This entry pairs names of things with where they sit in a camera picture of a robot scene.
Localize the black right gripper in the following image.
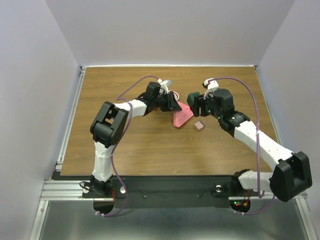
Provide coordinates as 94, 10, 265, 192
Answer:
189, 89, 223, 120

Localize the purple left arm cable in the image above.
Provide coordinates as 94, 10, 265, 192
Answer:
96, 75, 162, 218

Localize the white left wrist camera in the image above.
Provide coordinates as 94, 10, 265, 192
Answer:
157, 78, 172, 94

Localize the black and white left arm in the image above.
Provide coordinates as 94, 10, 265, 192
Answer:
90, 79, 182, 197

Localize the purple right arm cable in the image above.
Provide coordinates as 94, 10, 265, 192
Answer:
207, 76, 277, 216

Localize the small pink plug adapter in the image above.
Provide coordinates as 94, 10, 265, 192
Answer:
194, 120, 206, 131

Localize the pink triangular power strip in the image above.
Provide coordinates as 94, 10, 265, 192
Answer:
173, 101, 194, 128

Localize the aluminium front frame rail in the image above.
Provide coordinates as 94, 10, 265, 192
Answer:
39, 179, 308, 201

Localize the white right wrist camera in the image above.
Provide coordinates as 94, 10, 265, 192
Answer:
202, 78, 219, 99

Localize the dark green plug adapter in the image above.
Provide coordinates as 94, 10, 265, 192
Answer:
186, 92, 201, 108

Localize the aluminium table edge rail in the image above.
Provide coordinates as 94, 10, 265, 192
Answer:
55, 66, 87, 172

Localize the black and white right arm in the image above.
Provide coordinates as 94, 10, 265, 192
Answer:
187, 88, 313, 202

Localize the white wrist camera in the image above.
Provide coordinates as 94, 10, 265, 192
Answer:
202, 78, 219, 99
157, 78, 172, 94

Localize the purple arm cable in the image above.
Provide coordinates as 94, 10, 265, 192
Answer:
96, 75, 162, 218
207, 76, 277, 216

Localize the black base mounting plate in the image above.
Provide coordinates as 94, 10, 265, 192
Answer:
43, 175, 256, 214

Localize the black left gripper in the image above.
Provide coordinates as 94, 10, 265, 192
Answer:
152, 91, 182, 113

